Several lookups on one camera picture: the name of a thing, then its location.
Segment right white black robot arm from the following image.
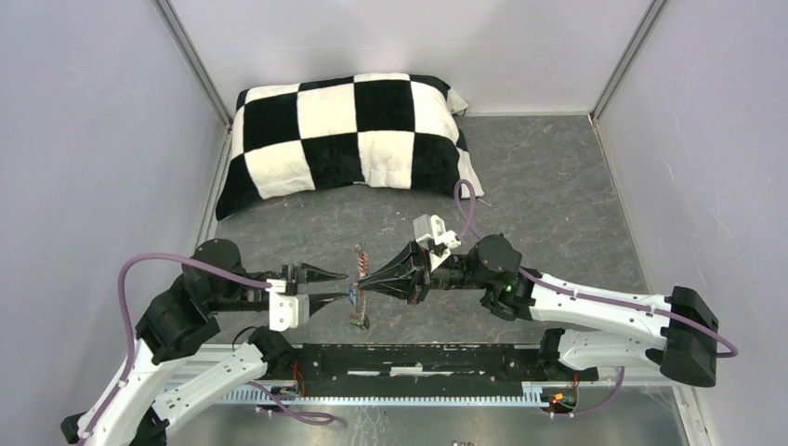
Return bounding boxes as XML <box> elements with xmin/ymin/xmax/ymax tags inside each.
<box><xmin>359</xmin><ymin>234</ymin><xmax>723</xmax><ymax>387</ymax></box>

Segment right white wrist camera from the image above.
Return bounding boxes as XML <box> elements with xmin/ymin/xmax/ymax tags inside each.
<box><xmin>413</xmin><ymin>214</ymin><xmax>462</xmax><ymax>271</ymax></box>

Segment white toothed cable duct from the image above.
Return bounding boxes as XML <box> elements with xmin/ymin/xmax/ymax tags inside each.
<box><xmin>217</xmin><ymin>385</ymin><xmax>567</xmax><ymax>409</ymax></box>

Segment corner aluminium profile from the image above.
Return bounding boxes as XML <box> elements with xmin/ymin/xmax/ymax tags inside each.
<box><xmin>589</xmin><ymin>0</ymin><xmax>669</xmax><ymax>125</ymax></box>
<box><xmin>152</xmin><ymin>0</ymin><xmax>232</xmax><ymax>130</ymax></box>

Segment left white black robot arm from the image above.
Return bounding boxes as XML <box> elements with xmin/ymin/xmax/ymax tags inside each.
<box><xmin>60</xmin><ymin>239</ymin><xmax>346</xmax><ymax>445</ymax></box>

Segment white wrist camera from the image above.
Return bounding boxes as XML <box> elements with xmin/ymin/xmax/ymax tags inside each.
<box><xmin>413</xmin><ymin>214</ymin><xmax>462</xmax><ymax>271</ymax></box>
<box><xmin>267</xmin><ymin>280</ymin><xmax>309</xmax><ymax>332</ymax></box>

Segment black white checkered pillow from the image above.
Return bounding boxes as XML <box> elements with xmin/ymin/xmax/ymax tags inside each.
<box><xmin>215</xmin><ymin>72</ymin><xmax>482</xmax><ymax>220</ymax></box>

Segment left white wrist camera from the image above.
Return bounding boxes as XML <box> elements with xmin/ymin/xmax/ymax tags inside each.
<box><xmin>267</xmin><ymin>280</ymin><xmax>309</xmax><ymax>332</ymax></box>

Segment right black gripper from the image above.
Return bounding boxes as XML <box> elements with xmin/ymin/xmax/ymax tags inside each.
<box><xmin>358</xmin><ymin>238</ymin><xmax>491</xmax><ymax>305</ymax></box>

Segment left corner aluminium profile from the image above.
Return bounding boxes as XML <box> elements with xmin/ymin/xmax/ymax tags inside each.
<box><xmin>152</xmin><ymin>0</ymin><xmax>232</xmax><ymax>130</ymax></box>

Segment right corner aluminium profile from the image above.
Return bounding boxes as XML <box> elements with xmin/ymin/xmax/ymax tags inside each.
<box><xmin>589</xmin><ymin>0</ymin><xmax>669</xmax><ymax>125</ymax></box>

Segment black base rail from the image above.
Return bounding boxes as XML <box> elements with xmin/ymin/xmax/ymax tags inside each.
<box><xmin>264</xmin><ymin>344</ymin><xmax>599</xmax><ymax>398</ymax></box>

